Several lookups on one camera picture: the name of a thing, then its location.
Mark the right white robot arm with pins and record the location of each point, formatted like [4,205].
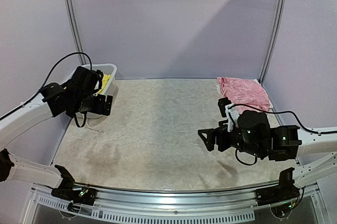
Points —
[292,141]

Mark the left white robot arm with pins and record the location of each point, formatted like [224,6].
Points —
[50,102]

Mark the aluminium corner post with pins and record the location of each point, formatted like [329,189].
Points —
[73,25]
[272,42]

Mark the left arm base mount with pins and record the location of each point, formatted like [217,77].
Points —
[75,195]

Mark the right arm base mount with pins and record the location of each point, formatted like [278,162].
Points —
[283,197]

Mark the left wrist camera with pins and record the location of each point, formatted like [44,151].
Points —
[86,80]

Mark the right aluminium corner post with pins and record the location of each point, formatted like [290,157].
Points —
[272,42]

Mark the left aluminium corner post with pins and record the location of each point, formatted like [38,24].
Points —
[73,25]

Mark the yellow garment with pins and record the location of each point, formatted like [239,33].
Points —
[105,80]

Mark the pink folded shorts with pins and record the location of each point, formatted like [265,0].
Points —
[244,91]

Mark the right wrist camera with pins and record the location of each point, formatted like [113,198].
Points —
[229,112]

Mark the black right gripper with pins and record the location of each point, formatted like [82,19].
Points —
[219,138]

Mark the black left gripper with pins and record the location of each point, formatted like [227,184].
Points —
[99,108]

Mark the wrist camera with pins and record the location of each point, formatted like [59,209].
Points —
[229,112]
[86,80]

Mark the aluminium front rail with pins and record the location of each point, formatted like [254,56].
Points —
[112,205]

